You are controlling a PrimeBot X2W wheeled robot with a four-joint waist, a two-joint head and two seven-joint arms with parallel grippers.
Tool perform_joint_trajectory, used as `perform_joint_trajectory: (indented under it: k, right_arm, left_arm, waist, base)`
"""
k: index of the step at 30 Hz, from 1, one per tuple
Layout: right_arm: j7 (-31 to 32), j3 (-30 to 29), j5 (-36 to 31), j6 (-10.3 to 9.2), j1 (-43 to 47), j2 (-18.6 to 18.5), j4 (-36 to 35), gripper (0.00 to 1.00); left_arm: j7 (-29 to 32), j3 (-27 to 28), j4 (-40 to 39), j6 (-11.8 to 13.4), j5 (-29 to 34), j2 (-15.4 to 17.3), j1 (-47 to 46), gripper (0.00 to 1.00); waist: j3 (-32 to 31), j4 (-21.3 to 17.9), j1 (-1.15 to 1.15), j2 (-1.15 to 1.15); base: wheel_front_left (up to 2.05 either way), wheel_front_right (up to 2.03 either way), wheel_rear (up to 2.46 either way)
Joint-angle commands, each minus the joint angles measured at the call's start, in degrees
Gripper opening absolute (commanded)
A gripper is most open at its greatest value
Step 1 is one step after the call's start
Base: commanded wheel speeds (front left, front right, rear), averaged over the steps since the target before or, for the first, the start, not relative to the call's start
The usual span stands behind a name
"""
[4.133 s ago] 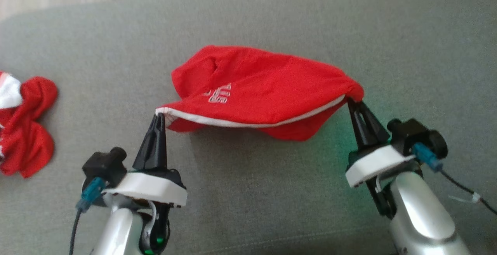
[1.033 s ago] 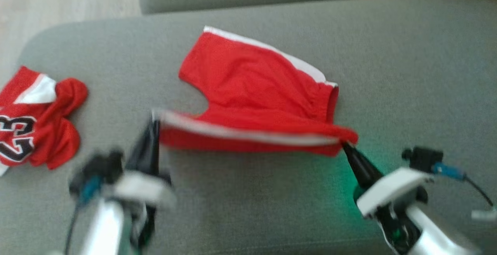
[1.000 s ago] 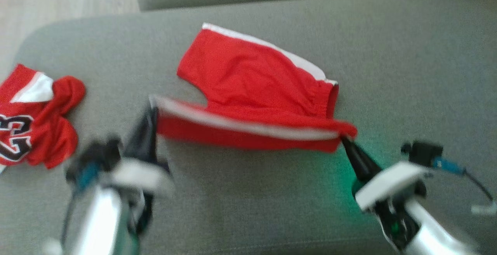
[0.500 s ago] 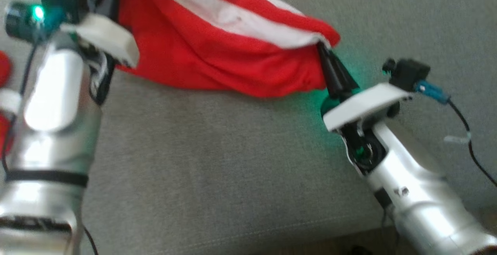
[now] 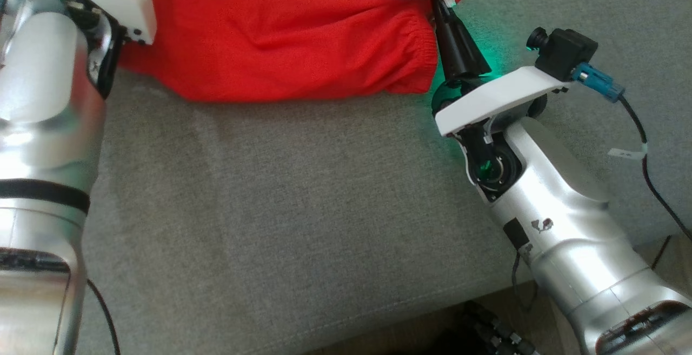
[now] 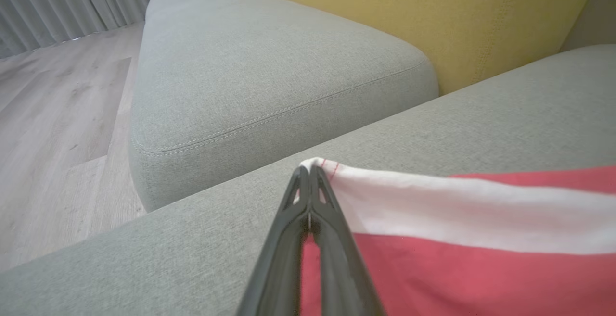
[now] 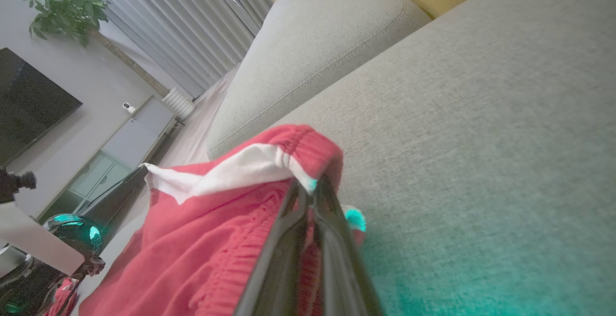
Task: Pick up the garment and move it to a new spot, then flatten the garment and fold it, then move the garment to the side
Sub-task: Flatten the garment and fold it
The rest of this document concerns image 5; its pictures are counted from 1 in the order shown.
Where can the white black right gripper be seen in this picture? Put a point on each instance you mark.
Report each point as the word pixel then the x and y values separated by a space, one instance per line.
pixel 497 95

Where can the red shorts white stripe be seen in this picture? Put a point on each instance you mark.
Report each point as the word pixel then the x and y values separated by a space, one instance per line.
pixel 281 36

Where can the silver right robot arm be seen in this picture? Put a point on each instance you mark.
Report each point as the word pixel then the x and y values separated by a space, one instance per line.
pixel 567 225

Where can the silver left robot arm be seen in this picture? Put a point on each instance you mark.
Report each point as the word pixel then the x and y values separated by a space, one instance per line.
pixel 43 128

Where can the grey sofa seat cushion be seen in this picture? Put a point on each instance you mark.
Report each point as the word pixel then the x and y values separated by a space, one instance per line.
pixel 303 203

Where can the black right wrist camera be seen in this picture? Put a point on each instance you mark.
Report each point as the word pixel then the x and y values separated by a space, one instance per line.
pixel 565 49

